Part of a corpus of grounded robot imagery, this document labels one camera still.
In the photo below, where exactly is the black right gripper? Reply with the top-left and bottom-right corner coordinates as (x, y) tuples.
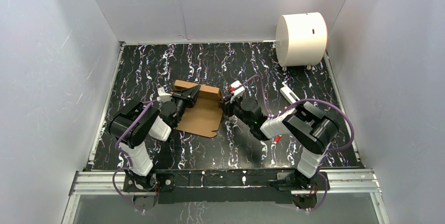
(217, 93), (253, 128)

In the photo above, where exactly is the brown cardboard box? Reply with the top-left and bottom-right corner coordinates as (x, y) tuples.
(176, 84), (223, 138)

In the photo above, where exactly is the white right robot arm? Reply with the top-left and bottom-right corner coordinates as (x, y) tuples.
(218, 97), (339, 189)

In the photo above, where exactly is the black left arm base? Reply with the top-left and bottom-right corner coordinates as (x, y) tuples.
(123, 170), (175, 212)

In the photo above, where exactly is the aluminium front rail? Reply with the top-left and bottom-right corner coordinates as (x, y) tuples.
(62, 168), (389, 223)

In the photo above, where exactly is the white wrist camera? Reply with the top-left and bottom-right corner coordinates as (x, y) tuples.
(156, 87), (172, 103)
(229, 80), (245, 103)

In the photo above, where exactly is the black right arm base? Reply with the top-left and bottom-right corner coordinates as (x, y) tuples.
(270, 170), (331, 212)

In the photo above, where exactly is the red capped white marker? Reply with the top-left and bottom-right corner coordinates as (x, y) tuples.
(273, 135), (281, 144)

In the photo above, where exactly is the white cylindrical container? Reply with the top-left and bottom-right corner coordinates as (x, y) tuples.
(276, 12), (328, 68)

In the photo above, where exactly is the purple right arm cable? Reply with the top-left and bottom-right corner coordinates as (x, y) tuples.
(240, 74), (355, 212)

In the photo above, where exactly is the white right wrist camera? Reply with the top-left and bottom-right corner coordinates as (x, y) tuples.
(229, 80), (245, 103)

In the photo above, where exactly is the white plastic clip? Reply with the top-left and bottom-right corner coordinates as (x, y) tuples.
(280, 82), (300, 104)

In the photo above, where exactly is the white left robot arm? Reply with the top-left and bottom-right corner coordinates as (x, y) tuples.
(108, 84), (200, 190)

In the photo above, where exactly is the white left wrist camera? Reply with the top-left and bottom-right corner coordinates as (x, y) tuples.
(156, 87), (172, 103)

